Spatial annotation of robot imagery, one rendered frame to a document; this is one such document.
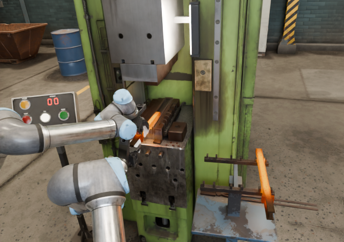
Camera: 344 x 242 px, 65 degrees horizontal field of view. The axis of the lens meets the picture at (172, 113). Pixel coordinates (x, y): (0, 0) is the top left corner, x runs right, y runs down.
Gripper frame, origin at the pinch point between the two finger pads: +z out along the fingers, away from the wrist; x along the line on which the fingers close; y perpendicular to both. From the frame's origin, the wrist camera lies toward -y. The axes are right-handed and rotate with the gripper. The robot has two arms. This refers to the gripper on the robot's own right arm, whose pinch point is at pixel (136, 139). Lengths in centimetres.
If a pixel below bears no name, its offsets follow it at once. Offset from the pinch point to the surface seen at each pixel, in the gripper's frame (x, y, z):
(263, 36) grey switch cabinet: 82, 46, 546
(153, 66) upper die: 6.7, -33.7, 16.4
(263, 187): 62, 9, -13
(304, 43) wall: 179, 74, 604
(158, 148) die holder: 7.0, 11.7, 11.3
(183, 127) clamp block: 18.8, 3.7, 22.6
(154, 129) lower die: 3.6, 3.1, 17.2
